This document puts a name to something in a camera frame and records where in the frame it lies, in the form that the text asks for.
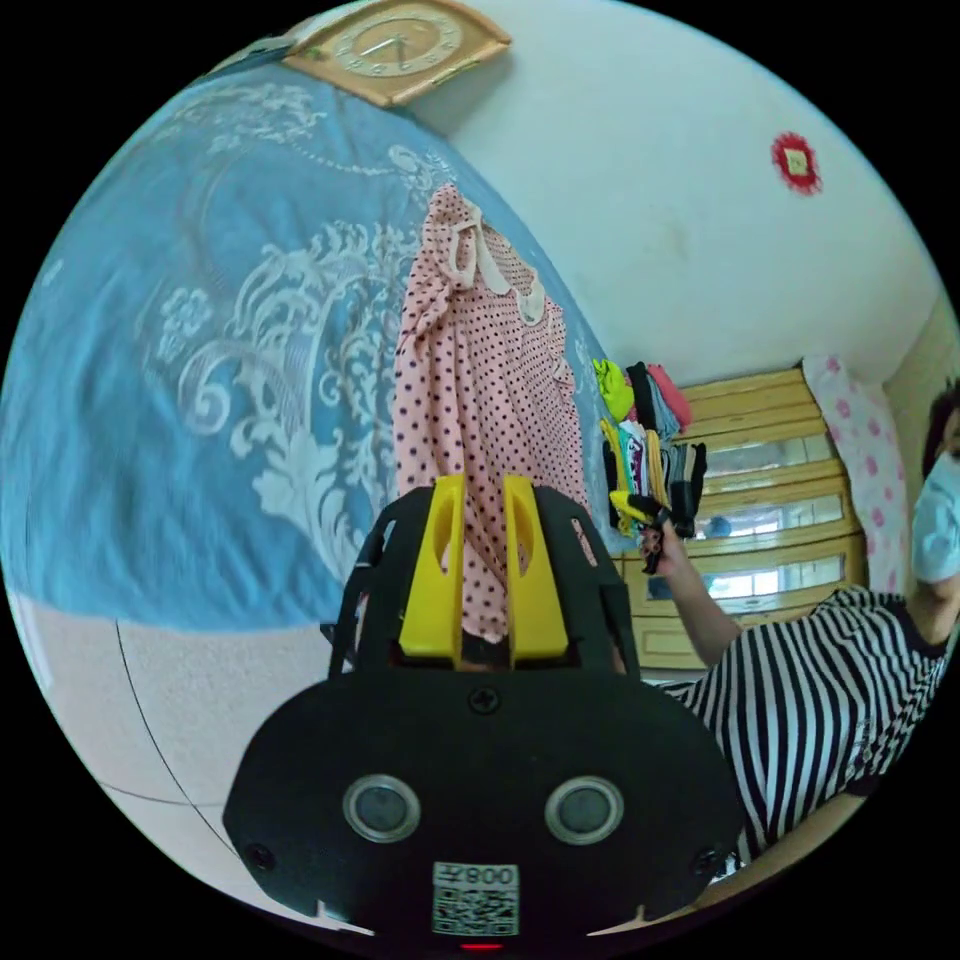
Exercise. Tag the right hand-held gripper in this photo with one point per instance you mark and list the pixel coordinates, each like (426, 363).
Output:
(649, 517)

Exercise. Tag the wooden wall clock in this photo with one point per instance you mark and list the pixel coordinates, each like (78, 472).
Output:
(397, 46)

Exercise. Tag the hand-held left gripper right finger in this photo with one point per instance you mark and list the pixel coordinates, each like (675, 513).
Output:
(534, 592)

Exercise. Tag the pink spotted short sleeve shirt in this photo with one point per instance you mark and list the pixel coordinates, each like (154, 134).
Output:
(480, 390)

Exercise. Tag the red round wall ornament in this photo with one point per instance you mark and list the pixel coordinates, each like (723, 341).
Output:
(796, 162)

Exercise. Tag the person's right hand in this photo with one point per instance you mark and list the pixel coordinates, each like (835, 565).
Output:
(670, 551)

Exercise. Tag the person's body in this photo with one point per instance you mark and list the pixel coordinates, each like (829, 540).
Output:
(817, 712)

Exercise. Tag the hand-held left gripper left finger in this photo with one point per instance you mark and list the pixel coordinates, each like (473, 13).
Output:
(431, 585)

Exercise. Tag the bed with blue patterned sheet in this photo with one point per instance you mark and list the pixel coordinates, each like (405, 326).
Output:
(150, 390)

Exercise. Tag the person's right forearm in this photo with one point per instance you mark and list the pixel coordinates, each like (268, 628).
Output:
(705, 607)

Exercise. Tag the pink flowered curtain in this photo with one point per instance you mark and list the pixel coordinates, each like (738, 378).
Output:
(862, 450)

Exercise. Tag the pile of clothes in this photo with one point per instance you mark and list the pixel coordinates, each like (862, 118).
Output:
(645, 435)

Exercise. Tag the yellow wooden cupboard with glass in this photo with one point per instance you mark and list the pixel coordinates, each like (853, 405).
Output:
(772, 525)

